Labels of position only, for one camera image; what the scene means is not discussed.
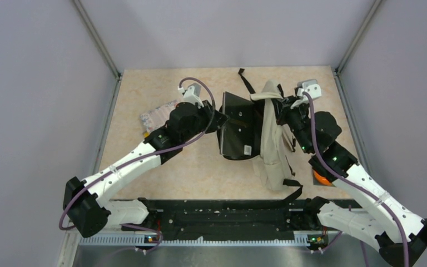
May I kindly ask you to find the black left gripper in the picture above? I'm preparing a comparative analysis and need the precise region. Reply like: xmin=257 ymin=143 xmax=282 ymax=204
xmin=181 ymin=100 xmax=230 ymax=144

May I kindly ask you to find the orange tape roll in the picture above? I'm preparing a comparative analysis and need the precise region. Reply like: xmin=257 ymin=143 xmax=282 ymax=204
xmin=312 ymin=170 xmax=332 ymax=186

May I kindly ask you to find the cream canvas backpack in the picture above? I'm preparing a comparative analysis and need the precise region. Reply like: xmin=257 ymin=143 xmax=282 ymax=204
xmin=238 ymin=68 xmax=303 ymax=201

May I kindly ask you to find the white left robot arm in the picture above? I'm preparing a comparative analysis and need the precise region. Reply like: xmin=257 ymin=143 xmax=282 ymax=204
xmin=59 ymin=101 xmax=229 ymax=238

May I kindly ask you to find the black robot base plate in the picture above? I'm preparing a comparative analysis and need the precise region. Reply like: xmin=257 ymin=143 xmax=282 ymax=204
xmin=140 ymin=198 xmax=324 ymax=241

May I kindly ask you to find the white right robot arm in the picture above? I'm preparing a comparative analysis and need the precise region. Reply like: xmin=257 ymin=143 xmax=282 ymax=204
xmin=272 ymin=94 xmax=427 ymax=266

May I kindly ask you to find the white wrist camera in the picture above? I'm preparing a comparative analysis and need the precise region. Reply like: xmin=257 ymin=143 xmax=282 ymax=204
xmin=291 ymin=79 xmax=322 ymax=109
xmin=178 ymin=83 xmax=204 ymax=108

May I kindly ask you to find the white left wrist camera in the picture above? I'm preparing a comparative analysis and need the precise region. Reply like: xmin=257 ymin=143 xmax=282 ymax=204
xmin=178 ymin=83 xmax=204 ymax=108

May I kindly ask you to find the floral patterned notebook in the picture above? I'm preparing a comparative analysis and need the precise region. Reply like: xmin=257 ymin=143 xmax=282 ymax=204
xmin=140 ymin=100 xmax=180 ymax=133

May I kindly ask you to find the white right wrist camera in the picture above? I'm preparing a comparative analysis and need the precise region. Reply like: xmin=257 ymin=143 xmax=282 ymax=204
xmin=291 ymin=79 xmax=322 ymax=109

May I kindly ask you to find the black hardcover book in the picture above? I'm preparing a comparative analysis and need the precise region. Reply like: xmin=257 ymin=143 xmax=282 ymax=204
xmin=217 ymin=92 xmax=261 ymax=161

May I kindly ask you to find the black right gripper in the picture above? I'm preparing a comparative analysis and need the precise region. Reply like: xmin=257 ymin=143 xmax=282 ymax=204
xmin=272 ymin=95 xmax=314 ymax=154

